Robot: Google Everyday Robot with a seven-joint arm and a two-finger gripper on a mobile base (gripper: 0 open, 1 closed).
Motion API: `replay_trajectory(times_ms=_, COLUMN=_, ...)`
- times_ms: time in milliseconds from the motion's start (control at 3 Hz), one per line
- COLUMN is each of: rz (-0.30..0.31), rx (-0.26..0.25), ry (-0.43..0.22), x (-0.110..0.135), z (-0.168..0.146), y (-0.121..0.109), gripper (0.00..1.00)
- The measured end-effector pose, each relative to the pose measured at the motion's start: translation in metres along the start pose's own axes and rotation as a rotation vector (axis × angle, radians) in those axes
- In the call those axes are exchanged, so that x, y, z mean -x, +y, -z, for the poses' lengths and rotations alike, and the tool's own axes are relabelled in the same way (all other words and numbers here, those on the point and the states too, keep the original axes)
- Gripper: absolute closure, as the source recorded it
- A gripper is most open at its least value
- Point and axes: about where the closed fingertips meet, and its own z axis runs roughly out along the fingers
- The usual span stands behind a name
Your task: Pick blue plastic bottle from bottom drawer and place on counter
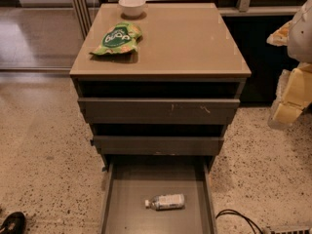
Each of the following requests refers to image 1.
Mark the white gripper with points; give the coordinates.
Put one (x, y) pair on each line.
(301, 36)

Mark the clear plastic water bottle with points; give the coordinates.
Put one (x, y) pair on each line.
(165, 202)

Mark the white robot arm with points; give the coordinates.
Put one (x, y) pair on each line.
(300, 36)

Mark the grey drawer cabinet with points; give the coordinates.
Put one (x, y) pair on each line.
(185, 51)

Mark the bottom grey open drawer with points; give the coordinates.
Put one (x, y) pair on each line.
(132, 180)

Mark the top grey drawer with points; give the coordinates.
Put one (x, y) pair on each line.
(197, 111)

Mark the middle grey drawer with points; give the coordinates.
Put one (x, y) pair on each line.
(158, 145)

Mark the floor vent grille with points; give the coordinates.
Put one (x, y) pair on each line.
(287, 229)

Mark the white ceramic bowl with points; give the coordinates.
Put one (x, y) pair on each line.
(132, 8)

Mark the green snack bag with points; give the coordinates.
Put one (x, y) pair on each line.
(119, 39)

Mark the black shoe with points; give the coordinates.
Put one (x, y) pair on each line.
(13, 224)

